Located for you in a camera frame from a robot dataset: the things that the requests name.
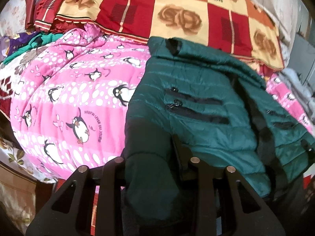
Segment floral white red blanket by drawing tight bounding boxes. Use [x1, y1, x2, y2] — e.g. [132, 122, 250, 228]
[1, 45, 48, 119]

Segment pink penguin print blanket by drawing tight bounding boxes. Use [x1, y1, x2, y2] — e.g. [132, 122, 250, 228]
[9, 23, 315, 181]

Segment grey fleece garment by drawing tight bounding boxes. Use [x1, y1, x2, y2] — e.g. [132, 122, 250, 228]
[280, 67, 314, 104]

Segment teal green folded cloth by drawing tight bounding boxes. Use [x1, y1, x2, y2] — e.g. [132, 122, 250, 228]
[3, 32, 63, 65]

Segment teal quilted puffer jacket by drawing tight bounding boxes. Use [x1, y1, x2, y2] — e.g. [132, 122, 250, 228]
[123, 37, 314, 221]

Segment white bed sheet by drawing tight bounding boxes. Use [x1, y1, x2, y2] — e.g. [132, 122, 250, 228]
[251, 0, 299, 66]

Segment red orange rose blanket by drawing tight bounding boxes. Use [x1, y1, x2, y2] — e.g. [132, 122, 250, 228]
[34, 0, 284, 71]

